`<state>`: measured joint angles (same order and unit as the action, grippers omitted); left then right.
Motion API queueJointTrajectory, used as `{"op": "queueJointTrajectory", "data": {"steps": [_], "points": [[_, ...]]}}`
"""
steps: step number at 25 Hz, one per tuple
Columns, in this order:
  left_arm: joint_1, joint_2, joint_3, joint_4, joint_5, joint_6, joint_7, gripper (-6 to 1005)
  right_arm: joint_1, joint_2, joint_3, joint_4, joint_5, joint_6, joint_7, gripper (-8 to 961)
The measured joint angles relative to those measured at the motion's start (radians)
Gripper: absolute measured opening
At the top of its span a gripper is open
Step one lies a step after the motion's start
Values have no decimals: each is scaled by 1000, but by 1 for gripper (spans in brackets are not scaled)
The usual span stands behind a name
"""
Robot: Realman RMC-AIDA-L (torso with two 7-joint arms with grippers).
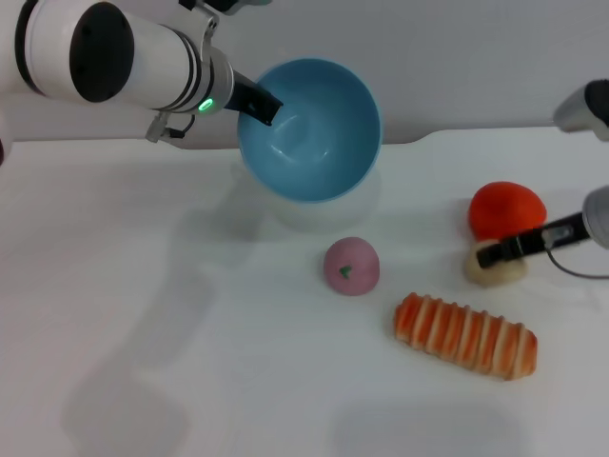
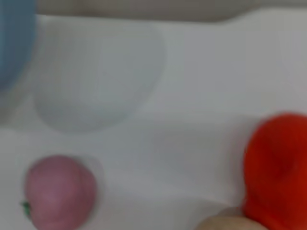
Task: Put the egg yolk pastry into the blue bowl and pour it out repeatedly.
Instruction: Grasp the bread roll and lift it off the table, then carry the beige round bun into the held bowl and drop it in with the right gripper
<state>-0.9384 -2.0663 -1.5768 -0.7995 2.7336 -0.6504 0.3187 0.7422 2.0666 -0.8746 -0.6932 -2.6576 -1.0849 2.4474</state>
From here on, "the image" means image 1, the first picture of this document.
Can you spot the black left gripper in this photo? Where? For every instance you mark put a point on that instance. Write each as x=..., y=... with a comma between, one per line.
x=241, y=95

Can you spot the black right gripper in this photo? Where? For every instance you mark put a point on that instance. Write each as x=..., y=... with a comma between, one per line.
x=537, y=240

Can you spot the beige egg yolk pastry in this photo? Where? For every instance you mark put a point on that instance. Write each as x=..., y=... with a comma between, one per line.
x=499, y=276

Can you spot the blue bowl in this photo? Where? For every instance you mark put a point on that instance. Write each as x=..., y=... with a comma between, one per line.
x=314, y=138

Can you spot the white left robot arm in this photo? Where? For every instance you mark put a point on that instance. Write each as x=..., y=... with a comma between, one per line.
x=152, y=62

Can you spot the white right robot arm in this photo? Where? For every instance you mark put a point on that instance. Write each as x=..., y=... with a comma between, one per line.
x=598, y=214

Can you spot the red pear toy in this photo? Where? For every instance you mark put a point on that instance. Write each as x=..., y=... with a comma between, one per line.
x=506, y=209

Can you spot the orange striped bread loaf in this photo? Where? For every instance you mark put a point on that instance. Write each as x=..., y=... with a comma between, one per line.
x=466, y=338

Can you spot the pink round fruit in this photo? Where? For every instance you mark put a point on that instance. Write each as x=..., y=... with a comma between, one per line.
x=352, y=266

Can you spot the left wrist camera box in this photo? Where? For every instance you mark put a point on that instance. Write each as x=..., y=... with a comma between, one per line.
x=209, y=19

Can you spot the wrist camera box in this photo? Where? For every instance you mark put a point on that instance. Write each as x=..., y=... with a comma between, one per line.
x=583, y=109
x=209, y=19

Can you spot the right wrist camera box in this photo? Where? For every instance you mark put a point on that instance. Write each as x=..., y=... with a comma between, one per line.
x=583, y=109

